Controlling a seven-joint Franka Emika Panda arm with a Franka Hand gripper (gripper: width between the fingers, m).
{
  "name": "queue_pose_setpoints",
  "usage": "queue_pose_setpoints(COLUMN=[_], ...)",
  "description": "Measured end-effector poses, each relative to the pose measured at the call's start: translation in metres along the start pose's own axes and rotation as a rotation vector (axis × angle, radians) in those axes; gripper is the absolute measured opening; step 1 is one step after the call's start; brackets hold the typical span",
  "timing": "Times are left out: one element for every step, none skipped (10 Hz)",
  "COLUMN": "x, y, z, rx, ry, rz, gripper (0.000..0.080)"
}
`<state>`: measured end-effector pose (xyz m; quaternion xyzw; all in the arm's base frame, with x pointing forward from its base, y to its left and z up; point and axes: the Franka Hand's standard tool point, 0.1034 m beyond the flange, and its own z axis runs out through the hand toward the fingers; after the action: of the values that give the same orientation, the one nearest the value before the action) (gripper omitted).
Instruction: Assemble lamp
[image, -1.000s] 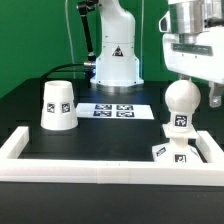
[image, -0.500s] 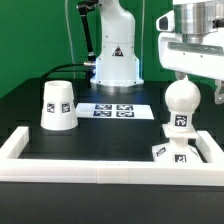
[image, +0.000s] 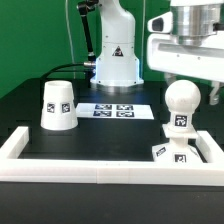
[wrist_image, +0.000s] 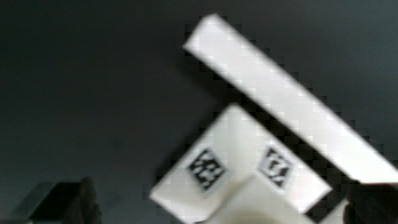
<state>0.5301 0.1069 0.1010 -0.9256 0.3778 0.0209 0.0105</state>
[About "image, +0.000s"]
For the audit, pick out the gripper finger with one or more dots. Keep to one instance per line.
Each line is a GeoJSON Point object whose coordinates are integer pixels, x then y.
{"type": "Point", "coordinates": [215, 92]}
{"type": "Point", "coordinates": [170, 78]}

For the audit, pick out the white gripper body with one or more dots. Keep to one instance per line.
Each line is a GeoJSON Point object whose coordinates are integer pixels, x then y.
{"type": "Point", "coordinates": [204, 62]}

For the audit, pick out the white lamp bulb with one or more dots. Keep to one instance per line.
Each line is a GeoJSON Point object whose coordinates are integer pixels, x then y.
{"type": "Point", "coordinates": [182, 99]}

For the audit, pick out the white lamp base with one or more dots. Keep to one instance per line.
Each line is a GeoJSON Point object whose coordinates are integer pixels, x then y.
{"type": "Point", "coordinates": [177, 149]}

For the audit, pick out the white lamp shade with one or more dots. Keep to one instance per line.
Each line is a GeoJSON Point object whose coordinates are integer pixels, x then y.
{"type": "Point", "coordinates": [58, 112]}

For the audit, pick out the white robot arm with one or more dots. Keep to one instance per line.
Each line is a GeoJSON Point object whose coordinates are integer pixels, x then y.
{"type": "Point", "coordinates": [188, 40]}

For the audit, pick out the white marker sheet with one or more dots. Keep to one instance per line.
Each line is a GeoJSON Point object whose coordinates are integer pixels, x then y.
{"type": "Point", "coordinates": [114, 111]}

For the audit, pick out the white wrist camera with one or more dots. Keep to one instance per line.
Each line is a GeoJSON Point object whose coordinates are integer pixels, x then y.
{"type": "Point", "coordinates": [161, 24]}

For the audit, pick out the white U-shaped frame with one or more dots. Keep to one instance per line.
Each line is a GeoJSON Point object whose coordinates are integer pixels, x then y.
{"type": "Point", "coordinates": [15, 169]}

